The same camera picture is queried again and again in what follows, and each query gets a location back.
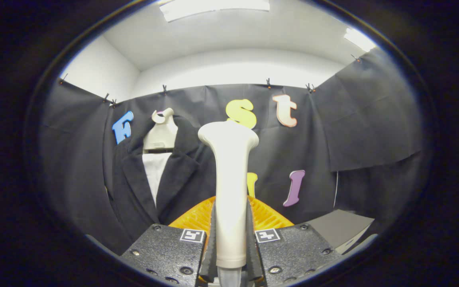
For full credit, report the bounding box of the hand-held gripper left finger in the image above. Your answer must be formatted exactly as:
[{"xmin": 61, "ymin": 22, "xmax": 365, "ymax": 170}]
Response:
[{"xmin": 120, "ymin": 195, "xmax": 217, "ymax": 287}]

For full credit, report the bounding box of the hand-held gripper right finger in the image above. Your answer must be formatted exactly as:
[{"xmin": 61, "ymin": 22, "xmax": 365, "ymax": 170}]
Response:
[{"xmin": 247, "ymin": 195, "xmax": 341, "ymax": 287}]

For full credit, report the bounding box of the white garment steamer head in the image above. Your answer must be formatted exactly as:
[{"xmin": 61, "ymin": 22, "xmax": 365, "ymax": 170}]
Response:
[{"xmin": 198, "ymin": 120, "xmax": 260, "ymax": 269}]

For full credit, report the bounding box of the black suit jacket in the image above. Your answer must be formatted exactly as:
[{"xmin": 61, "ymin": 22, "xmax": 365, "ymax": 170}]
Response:
[{"xmin": 106, "ymin": 116, "xmax": 219, "ymax": 250}]

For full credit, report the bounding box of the grey cabinet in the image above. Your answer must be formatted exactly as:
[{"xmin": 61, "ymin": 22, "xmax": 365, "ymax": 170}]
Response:
[{"xmin": 304, "ymin": 209, "xmax": 375, "ymax": 255}]

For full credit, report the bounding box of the white plastic hanger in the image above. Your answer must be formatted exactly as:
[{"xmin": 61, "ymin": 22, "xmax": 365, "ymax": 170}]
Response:
[{"xmin": 143, "ymin": 108, "xmax": 179, "ymax": 154}]

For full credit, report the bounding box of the black backdrop cloth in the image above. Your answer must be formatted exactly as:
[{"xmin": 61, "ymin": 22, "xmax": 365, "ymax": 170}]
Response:
[{"xmin": 38, "ymin": 48, "xmax": 427, "ymax": 256}]

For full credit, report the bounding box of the small ceiling light panel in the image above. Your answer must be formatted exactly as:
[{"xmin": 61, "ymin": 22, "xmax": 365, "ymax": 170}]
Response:
[{"xmin": 343, "ymin": 28, "xmax": 377, "ymax": 52}]

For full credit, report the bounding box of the long ceiling light panel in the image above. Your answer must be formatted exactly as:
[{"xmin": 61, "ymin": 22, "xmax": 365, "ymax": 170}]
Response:
[{"xmin": 160, "ymin": 0, "xmax": 271, "ymax": 23}]

